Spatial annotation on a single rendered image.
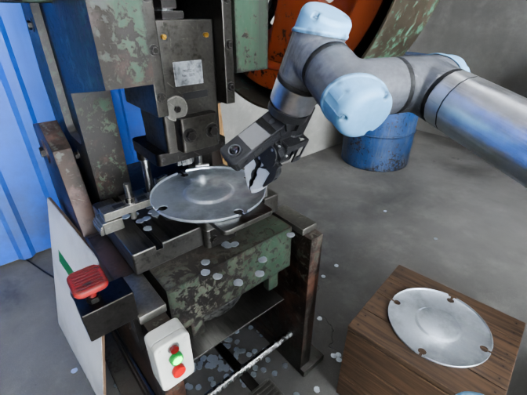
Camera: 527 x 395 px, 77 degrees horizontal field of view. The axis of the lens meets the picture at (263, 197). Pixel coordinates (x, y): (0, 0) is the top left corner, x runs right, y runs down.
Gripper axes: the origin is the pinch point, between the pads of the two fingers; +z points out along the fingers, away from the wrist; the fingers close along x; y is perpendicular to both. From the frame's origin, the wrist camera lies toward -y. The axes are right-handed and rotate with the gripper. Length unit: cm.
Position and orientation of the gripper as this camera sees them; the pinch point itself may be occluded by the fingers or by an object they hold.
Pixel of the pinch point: (250, 188)
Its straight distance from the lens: 68.9
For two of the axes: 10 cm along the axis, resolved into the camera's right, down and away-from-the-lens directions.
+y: 7.2, -3.5, 6.0
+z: -2.8, 6.4, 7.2
